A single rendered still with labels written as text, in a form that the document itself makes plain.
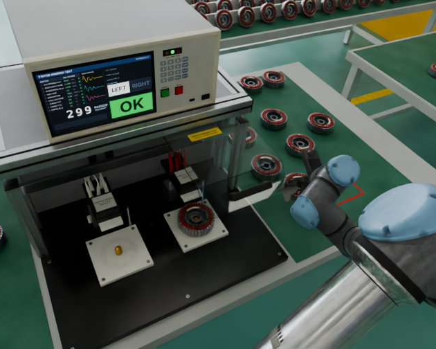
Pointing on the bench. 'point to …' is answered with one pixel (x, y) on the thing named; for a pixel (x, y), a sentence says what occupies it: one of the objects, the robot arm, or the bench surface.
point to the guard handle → (250, 191)
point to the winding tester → (119, 48)
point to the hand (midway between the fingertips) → (298, 187)
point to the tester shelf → (10, 93)
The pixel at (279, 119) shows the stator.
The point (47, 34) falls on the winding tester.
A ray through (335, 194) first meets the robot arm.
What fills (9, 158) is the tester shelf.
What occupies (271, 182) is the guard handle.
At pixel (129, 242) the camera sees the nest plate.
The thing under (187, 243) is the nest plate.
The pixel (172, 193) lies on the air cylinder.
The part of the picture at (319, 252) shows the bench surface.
